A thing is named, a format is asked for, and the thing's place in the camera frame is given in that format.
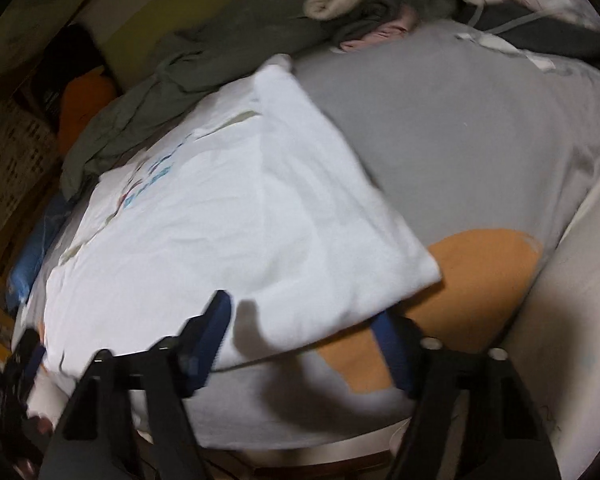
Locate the orange plush cushion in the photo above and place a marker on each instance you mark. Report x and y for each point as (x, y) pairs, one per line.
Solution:
(83, 98)

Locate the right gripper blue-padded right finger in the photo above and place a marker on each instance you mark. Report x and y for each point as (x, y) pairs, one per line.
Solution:
(473, 417)

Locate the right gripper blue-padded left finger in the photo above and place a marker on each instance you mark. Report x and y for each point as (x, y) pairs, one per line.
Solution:
(95, 437)

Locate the grey printed bed sheet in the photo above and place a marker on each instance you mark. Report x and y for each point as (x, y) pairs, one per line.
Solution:
(489, 154)

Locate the grey-green crumpled duvet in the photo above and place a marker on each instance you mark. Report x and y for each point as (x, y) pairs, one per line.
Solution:
(198, 62)

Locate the white printed t-shirt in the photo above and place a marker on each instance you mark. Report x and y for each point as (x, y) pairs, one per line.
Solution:
(258, 194)

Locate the person's white pyjama leg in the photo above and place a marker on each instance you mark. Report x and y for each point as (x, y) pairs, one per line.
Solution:
(555, 342)

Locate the blue pillow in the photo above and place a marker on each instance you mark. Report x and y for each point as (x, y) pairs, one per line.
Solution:
(21, 278)

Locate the person's left hand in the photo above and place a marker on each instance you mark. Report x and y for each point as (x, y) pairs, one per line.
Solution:
(33, 440)

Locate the pink folded garment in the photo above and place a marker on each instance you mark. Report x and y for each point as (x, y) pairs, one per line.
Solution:
(403, 25)

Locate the checked floral curtain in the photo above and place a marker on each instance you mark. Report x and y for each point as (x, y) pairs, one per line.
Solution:
(28, 149)

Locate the dark grey folded garment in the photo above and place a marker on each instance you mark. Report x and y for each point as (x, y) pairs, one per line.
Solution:
(367, 16)

